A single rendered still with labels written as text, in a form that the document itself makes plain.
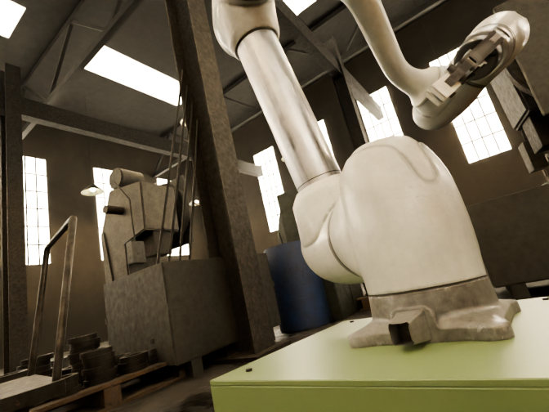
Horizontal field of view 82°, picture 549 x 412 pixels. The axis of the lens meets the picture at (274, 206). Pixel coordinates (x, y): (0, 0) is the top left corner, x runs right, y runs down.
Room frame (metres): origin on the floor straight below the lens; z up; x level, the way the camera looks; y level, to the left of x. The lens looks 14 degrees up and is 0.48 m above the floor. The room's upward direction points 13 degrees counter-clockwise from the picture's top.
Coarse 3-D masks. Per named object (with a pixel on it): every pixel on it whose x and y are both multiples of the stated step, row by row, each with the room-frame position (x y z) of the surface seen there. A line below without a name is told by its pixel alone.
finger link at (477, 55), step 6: (492, 36) 0.46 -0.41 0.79; (480, 42) 0.46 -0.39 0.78; (486, 42) 0.46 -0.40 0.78; (498, 42) 0.46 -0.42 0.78; (474, 48) 0.45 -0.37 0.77; (480, 48) 0.46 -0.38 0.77; (486, 48) 0.46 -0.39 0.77; (492, 48) 0.46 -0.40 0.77; (468, 54) 0.45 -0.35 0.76; (474, 54) 0.45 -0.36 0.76; (480, 54) 0.45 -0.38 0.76; (486, 54) 0.46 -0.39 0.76; (462, 60) 0.45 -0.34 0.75; (474, 60) 0.45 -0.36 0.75; (480, 60) 0.45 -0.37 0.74; (474, 66) 0.45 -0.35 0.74
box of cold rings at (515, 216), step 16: (528, 192) 2.28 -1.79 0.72; (544, 192) 2.24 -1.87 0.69; (480, 208) 2.43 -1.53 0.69; (496, 208) 2.39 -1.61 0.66; (512, 208) 2.34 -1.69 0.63; (528, 208) 2.30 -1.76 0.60; (544, 208) 2.26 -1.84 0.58; (480, 224) 2.45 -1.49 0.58; (496, 224) 2.40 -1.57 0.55; (512, 224) 2.36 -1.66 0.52; (528, 224) 2.32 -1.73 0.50; (544, 224) 2.27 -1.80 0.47; (480, 240) 2.46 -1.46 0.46; (496, 240) 2.42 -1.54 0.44; (512, 240) 2.38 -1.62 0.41; (528, 240) 2.34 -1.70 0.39; (544, 240) 2.29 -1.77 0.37; (496, 256) 2.44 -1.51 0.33; (512, 256) 2.39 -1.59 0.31; (528, 256) 2.35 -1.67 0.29; (544, 256) 2.31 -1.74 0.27; (496, 272) 2.46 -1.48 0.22; (512, 272) 2.41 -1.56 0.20; (528, 272) 2.37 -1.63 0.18; (544, 272) 2.33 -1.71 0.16; (512, 288) 2.44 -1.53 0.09
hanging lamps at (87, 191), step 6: (420, 18) 7.08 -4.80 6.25; (432, 48) 7.08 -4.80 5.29; (90, 162) 8.77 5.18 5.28; (90, 186) 8.57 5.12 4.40; (96, 186) 8.68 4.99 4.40; (84, 192) 8.77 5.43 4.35; (90, 192) 8.92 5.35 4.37; (96, 192) 9.01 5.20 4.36; (102, 192) 9.01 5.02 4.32; (198, 198) 12.02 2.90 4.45; (198, 204) 12.42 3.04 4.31
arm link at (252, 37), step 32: (224, 0) 0.57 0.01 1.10; (256, 0) 0.56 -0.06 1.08; (224, 32) 0.62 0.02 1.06; (256, 32) 0.59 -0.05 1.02; (256, 64) 0.60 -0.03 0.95; (288, 64) 0.62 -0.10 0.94; (288, 96) 0.60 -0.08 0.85; (288, 128) 0.60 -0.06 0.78; (288, 160) 0.63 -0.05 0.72; (320, 160) 0.60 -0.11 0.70; (320, 192) 0.58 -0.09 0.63; (320, 224) 0.58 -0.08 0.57; (320, 256) 0.60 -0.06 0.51
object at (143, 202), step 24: (120, 168) 4.67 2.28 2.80; (120, 192) 4.57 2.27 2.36; (144, 192) 4.39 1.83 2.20; (168, 192) 4.80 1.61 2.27; (120, 216) 4.59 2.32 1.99; (144, 216) 4.38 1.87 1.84; (168, 216) 4.76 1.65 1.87; (120, 240) 4.62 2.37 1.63; (144, 240) 4.62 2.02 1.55; (168, 240) 4.76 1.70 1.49; (192, 240) 5.17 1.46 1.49; (120, 264) 4.65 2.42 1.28; (144, 264) 4.83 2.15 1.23
